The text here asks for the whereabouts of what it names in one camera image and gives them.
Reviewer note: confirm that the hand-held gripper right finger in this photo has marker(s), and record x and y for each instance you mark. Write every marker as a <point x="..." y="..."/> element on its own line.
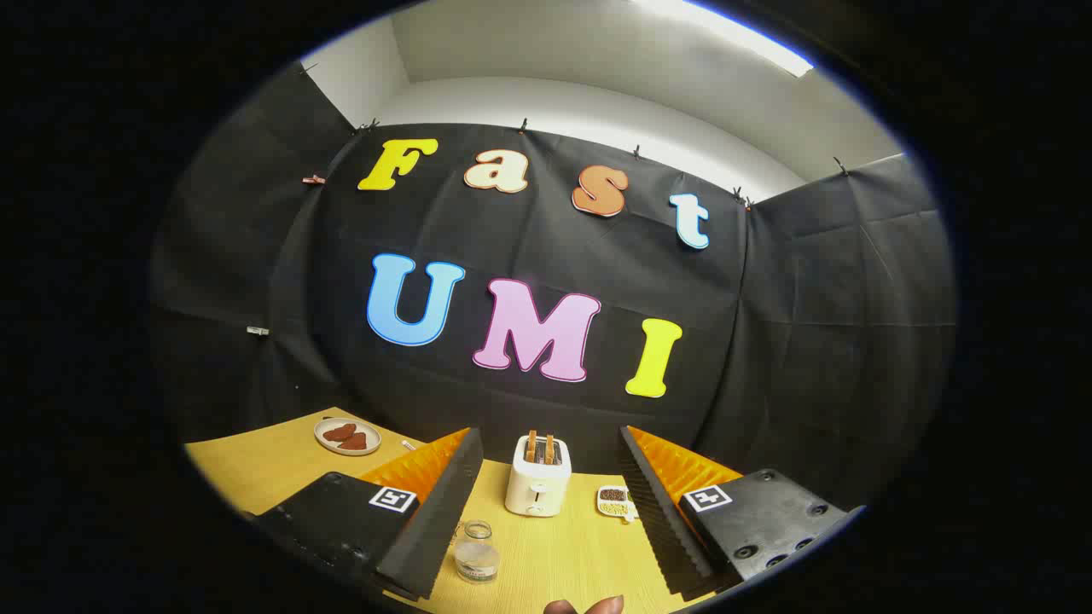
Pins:
<point x="661" y="520"/>

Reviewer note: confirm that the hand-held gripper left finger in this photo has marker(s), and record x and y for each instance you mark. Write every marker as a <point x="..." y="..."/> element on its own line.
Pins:
<point x="444" y="512"/>

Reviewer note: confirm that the white divided dish with grains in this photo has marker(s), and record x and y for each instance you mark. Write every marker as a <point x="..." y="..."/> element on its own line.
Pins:
<point x="612" y="503"/>

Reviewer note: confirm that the small glass jar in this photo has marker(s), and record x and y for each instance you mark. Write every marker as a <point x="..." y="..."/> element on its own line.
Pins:
<point x="476" y="558"/>

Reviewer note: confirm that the white toaster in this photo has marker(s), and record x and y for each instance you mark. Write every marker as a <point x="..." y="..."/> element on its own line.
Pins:
<point x="536" y="490"/>

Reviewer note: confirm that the wooden table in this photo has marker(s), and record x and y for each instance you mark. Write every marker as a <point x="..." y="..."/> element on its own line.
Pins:
<point x="563" y="554"/>

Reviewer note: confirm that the toast slice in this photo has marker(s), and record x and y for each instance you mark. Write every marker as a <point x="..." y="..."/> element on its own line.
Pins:
<point x="531" y="446"/>
<point x="550" y="448"/>

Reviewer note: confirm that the reddish brown sausage piece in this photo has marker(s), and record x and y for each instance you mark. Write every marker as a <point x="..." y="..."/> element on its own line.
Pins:
<point x="354" y="442"/>
<point x="339" y="432"/>

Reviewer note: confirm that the white round plate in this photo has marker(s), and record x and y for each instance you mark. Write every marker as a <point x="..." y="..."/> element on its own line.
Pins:
<point x="328" y="443"/>

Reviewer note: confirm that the black backdrop cloth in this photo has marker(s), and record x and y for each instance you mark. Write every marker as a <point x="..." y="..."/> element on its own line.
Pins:
<point x="529" y="239"/>

